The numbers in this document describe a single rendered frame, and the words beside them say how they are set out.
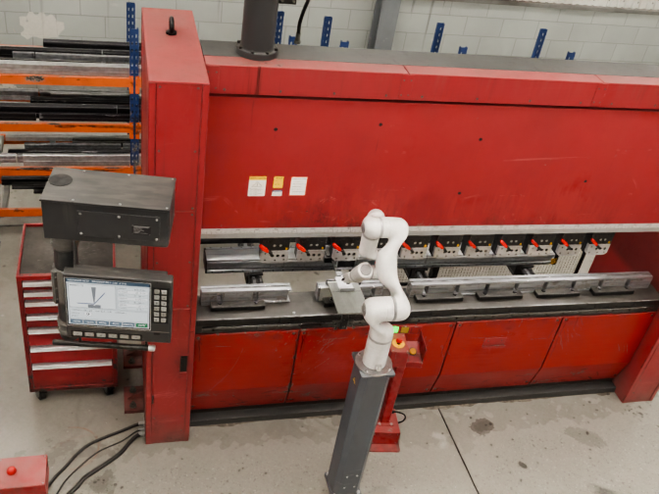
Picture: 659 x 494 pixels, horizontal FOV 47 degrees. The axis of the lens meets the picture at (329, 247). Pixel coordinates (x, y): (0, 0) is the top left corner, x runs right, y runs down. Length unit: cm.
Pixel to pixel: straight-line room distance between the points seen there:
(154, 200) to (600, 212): 267
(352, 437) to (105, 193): 188
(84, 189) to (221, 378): 172
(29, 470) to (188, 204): 135
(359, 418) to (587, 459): 182
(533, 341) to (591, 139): 140
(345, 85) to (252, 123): 47
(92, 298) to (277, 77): 126
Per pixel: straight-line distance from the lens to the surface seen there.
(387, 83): 365
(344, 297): 421
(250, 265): 443
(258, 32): 350
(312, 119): 365
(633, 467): 541
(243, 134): 363
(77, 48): 571
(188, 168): 345
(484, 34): 898
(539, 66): 415
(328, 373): 462
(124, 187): 318
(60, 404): 494
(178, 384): 433
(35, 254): 444
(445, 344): 473
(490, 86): 386
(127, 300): 334
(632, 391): 572
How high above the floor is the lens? 366
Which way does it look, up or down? 36 degrees down
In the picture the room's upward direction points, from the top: 10 degrees clockwise
